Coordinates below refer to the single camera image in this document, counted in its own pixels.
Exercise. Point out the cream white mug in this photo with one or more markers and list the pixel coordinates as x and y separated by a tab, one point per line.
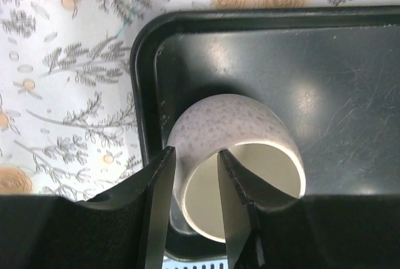
252	133

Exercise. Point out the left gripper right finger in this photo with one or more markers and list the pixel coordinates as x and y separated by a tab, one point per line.
267	228

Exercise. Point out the black serving tray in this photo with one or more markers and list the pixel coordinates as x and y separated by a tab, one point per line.
330	75

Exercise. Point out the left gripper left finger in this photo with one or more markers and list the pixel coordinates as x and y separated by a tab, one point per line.
122	227

